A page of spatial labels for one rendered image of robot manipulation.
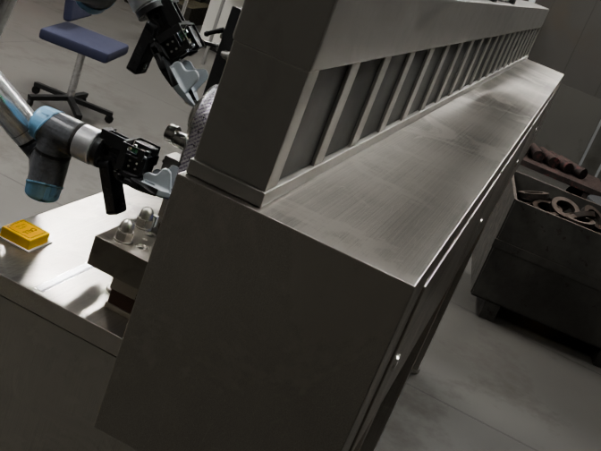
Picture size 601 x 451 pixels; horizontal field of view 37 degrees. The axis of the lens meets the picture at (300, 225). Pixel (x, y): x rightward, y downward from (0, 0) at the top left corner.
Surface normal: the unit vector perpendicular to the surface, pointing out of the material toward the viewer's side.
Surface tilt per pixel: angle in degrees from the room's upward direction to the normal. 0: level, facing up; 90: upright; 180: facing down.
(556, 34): 90
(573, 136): 90
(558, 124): 90
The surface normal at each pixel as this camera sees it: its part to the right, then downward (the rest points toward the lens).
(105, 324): 0.34, -0.88
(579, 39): -0.34, 0.21
